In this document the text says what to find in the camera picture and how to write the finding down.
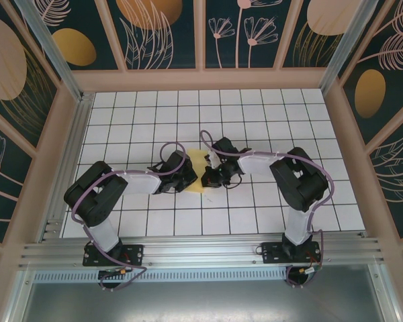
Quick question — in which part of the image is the yellow cloth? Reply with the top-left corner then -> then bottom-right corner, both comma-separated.
183,148 -> 212,195

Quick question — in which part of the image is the grey metal sheet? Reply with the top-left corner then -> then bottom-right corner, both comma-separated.
16,281 -> 390,322

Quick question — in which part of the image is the long aluminium base rail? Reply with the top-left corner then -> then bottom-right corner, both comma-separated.
18,236 -> 389,269

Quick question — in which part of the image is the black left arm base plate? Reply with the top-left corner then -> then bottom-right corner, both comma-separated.
83,243 -> 145,268

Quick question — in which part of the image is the slotted grey cable duct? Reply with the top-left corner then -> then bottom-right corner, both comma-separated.
33,270 -> 289,283

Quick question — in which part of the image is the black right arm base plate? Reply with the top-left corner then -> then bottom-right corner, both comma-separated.
261,241 -> 323,266

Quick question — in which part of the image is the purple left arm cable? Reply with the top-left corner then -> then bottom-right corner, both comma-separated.
72,142 -> 189,292

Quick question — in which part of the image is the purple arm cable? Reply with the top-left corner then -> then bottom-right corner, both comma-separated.
72,142 -> 189,292
200,130 -> 333,289

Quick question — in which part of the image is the aluminium side rail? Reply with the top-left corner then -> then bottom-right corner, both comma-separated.
38,93 -> 95,242

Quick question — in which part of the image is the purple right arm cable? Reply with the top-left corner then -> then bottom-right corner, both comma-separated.
200,130 -> 333,289

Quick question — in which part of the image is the aluminium corner post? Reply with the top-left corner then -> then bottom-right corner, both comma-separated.
318,0 -> 380,97
15,0 -> 85,101

